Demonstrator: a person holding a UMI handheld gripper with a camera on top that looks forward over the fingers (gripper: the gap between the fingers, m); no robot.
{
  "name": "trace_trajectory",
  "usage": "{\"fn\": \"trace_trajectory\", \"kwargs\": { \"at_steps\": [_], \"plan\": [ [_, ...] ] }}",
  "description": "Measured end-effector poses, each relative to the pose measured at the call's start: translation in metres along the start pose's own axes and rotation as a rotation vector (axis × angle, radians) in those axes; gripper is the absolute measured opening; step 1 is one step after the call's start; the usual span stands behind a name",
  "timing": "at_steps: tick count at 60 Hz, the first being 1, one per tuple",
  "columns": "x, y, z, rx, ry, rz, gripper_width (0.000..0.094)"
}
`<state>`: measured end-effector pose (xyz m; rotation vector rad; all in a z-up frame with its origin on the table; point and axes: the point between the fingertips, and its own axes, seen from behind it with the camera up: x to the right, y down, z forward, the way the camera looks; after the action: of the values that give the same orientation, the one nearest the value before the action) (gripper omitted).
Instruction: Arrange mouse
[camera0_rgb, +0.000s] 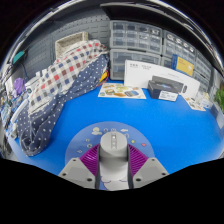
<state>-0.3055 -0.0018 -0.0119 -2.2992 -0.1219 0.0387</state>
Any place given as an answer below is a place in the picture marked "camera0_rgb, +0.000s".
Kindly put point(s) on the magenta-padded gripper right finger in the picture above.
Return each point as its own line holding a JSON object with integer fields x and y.
{"x": 145, "y": 170}

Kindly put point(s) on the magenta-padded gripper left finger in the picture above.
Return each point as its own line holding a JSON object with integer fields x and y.
{"x": 81, "y": 170}

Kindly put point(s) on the white computer mouse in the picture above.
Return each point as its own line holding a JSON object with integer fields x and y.
{"x": 113, "y": 150}

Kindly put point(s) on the navy polka-dot cloth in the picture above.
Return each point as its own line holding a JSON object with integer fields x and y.
{"x": 43, "y": 126}

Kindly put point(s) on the small black box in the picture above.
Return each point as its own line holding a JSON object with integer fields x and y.
{"x": 160, "y": 90}

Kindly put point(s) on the colourful picture sheet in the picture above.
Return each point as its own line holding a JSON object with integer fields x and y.
{"x": 121, "y": 90}
{"x": 194, "y": 104}

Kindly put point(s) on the white and blue box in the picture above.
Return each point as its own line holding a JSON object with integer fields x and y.
{"x": 204, "y": 100}

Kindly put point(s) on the long white keyboard box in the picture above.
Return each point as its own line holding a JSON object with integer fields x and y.
{"x": 140, "y": 75}

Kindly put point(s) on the red-blue checked cloth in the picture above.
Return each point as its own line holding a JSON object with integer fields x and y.
{"x": 63, "y": 75}

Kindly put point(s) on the small white appliance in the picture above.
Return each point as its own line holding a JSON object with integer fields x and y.
{"x": 33, "y": 83}

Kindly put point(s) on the purple toy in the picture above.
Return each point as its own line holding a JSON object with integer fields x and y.
{"x": 19, "y": 86}

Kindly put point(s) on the yellow and blue box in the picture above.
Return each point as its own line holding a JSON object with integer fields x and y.
{"x": 185, "y": 66}

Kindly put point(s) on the dark grey pegboard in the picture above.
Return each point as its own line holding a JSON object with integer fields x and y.
{"x": 43, "y": 50}

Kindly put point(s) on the white wicker basket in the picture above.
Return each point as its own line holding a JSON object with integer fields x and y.
{"x": 70, "y": 41}

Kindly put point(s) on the teal plastic item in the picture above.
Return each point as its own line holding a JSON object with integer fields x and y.
{"x": 19, "y": 56}

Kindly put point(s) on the dark wall shelf unit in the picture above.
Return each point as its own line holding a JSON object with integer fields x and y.
{"x": 150, "y": 15}

